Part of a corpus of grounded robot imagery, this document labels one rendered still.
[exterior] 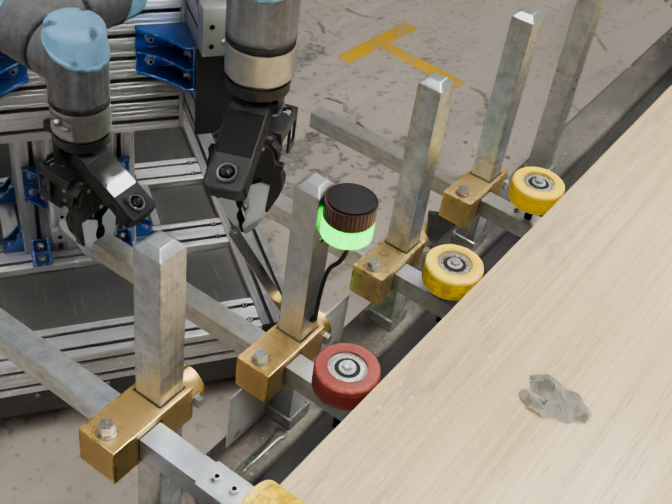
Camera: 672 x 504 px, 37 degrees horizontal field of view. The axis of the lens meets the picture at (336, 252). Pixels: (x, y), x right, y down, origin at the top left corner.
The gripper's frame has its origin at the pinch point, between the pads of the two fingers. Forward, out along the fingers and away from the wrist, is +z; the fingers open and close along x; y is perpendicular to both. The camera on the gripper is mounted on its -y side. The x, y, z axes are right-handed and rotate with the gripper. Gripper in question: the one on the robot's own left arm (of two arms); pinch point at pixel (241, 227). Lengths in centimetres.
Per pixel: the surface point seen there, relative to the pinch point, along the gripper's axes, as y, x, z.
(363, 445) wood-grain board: -17.4, -21.3, 10.7
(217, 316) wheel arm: -1.4, 2.0, 14.7
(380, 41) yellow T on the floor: 231, 26, 102
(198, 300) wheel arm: 0.4, 5.3, 14.7
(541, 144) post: 70, -34, 23
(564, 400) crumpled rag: -4.1, -41.9, 8.9
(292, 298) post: -1.8, -7.6, 7.4
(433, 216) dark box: 125, -14, 89
